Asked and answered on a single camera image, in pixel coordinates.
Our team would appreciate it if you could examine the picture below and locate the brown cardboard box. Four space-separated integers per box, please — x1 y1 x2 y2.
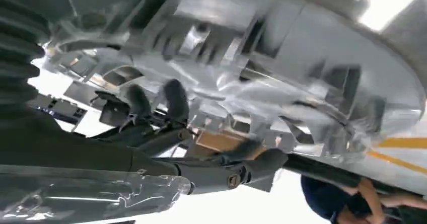
196 130 266 158

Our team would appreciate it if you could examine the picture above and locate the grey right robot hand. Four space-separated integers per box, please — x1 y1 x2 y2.
0 79 289 224

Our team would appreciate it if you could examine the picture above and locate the person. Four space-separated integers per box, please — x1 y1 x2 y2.
300 174 427 224

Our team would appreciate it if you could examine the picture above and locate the yellow tape strip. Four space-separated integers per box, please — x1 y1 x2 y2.
366 150 427 176
378 137 427 150

